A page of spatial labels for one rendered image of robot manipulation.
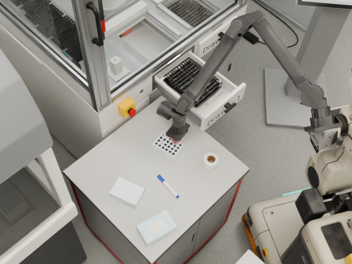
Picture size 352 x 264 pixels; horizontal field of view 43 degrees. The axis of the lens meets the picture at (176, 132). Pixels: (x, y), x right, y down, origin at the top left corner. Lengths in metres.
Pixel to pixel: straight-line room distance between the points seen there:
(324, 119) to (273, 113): 1.48
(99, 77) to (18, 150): 0.61
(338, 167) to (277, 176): 0.99
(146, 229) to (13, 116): 0.83
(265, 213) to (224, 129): 0.79
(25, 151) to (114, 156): 0.78
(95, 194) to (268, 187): 1.30
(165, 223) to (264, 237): 0.77
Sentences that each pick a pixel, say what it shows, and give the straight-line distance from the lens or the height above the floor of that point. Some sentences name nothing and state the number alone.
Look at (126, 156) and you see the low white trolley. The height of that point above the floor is 0.76.
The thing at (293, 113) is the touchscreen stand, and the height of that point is 0.04.
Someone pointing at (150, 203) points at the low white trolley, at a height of 0.76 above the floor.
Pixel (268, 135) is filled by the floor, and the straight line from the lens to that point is 3.11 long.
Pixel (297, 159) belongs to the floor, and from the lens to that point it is 3.06.
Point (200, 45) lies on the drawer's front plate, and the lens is 2.26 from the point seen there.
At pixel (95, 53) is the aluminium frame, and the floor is 1.30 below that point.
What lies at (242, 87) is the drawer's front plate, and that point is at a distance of 2.11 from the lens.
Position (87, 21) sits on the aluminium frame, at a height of 1.47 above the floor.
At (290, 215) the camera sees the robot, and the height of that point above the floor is 0.28.
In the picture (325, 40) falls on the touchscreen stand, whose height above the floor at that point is 0.62.
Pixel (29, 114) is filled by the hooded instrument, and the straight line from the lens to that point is 1.28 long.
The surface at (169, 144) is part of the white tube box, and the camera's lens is 2.06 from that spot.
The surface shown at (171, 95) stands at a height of 0.87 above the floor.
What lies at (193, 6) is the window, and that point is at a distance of 2.07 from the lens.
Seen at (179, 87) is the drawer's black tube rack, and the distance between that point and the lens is 2.14.
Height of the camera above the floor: 2.55
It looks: 58 degrees down
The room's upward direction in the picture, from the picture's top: 4 degrees clockwise
